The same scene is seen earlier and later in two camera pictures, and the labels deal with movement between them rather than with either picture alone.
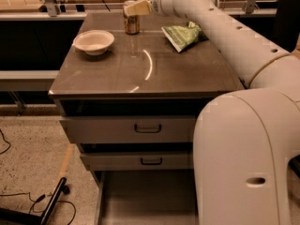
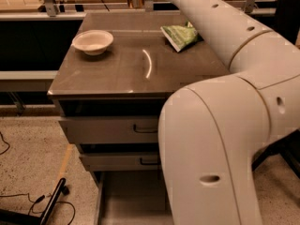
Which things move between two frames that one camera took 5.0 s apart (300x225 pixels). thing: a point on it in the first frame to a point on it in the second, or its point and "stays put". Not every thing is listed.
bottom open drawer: x=145 y=197 stays put
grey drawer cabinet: x=130 y=102 stays put
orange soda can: x=132 y=23 to x=135 y=0
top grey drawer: x=129 y=129 stays put
